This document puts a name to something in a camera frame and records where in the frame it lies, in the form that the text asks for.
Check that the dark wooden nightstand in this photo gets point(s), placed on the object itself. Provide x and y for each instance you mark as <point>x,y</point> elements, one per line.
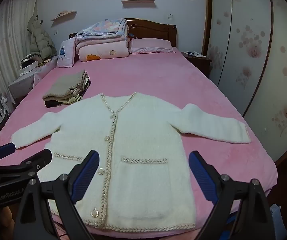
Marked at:
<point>198,63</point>

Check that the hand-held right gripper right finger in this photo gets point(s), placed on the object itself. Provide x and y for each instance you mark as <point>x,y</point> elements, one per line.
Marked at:
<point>201,175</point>

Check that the white cardboard box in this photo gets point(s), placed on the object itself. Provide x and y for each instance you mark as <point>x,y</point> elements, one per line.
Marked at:
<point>23,85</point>

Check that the beige knit sweater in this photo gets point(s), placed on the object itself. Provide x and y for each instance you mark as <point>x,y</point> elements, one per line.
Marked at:
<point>66,86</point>

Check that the pink pillow with flower prints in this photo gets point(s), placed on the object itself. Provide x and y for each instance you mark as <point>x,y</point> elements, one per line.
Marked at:
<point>106,51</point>

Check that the white fluffy cardigan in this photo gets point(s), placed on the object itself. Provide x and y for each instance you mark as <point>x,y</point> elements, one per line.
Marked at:
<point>143,130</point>

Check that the white cushion with blue print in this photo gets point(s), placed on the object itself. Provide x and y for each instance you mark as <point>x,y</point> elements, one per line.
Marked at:
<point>66,53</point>

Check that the papers on nightstand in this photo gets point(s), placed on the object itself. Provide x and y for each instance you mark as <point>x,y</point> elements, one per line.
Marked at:
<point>196,53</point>

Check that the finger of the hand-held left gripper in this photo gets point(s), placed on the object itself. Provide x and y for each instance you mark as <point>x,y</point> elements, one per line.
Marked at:
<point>37,159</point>
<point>4,150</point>

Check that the bed with pink sheet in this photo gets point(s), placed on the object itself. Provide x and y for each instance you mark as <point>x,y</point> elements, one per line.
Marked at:
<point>183,80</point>

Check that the dark wooden headboard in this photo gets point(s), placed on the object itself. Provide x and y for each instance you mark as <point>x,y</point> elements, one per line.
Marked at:
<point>158,30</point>

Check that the beige puffer jacket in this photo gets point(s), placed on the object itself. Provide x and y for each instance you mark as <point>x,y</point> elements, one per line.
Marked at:
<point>39,40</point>

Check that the white wall shelf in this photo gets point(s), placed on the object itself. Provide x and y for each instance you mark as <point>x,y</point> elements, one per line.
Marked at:
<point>64,15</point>
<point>138,2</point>

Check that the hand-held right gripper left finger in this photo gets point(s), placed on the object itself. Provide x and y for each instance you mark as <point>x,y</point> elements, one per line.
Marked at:
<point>88,171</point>

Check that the light green folded garment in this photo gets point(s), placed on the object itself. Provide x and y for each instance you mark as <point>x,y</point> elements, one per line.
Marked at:
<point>74,100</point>

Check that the light patterned curtain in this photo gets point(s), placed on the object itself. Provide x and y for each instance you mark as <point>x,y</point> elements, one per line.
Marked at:
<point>6,30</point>

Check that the floral folded quilt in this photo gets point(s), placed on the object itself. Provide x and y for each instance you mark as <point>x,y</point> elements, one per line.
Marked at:
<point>101,30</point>

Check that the white wall switch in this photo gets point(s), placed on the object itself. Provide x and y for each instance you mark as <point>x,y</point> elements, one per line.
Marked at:
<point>170,16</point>

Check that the floral print wardrobe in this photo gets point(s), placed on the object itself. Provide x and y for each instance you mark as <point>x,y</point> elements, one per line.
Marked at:
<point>266,55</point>

